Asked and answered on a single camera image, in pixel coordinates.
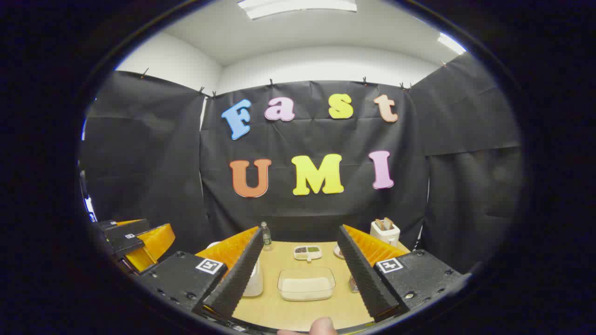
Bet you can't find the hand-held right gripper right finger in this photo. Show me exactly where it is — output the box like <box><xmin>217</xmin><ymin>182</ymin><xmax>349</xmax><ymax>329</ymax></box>
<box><xmin>336</xmin><ymin>224</ymin><xmax>471</xmax><ymax>322</ymax></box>

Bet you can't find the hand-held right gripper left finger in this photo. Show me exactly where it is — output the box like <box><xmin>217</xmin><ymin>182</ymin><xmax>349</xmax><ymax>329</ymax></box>
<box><xmin>137</xmin><ymin>227</ymin><xmax>265</xmax><ymax>322</ymax></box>

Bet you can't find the white rice cooker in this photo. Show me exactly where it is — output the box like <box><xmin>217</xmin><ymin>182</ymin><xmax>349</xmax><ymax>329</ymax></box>
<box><xmin>206</xmin><ymin>241</ymin><xmax>264</xmax><ymax>297</ymax></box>

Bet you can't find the clear plastic rice container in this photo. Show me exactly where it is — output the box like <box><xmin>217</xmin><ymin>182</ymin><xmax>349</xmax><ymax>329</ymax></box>
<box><xmin>278</xmin><ymin>267</ymin><xmax>336</xmax><ymax>302</ymax></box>

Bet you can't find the white toaster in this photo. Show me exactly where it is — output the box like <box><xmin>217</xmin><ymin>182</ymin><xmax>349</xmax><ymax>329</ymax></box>
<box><xmin>370</xmin><ymin>219</ymin><xmax>401</xmax><ymax>247</ymax></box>

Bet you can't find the white divided grain dish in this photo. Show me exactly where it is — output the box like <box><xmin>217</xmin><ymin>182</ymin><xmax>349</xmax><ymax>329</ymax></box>
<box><xmin>293</xmin><ymin>245</ymin><xmax>323</xmax><ymax>262</ymax></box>

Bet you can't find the ceiling light panel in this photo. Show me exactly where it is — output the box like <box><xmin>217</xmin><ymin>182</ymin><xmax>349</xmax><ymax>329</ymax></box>
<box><xmin>437</xmin><ymin>33</ymin><xmax>467</xmax><ymax>55</ymax></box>
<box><xmin>237</xmin><ymin>0</ymin><xmax>357</xmax><ymax>20</ymax></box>

